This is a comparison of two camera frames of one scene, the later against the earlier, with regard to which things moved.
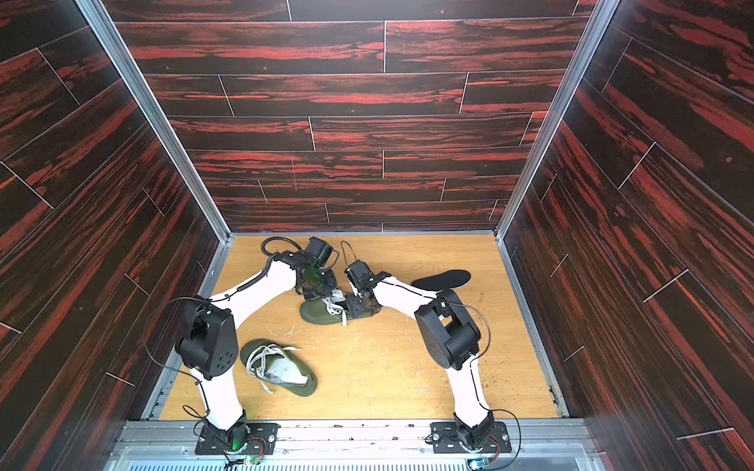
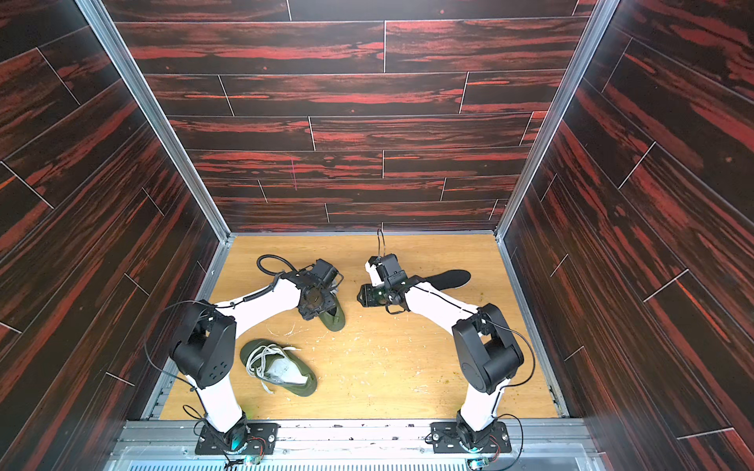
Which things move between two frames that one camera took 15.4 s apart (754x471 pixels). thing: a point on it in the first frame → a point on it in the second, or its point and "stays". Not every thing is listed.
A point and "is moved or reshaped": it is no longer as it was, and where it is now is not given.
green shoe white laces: x=329 y=310 is moved or reshaped
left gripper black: x=332 y=285 → x=330 y=297
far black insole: x=449 y=280 stays
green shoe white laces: x=269 y=362 stays
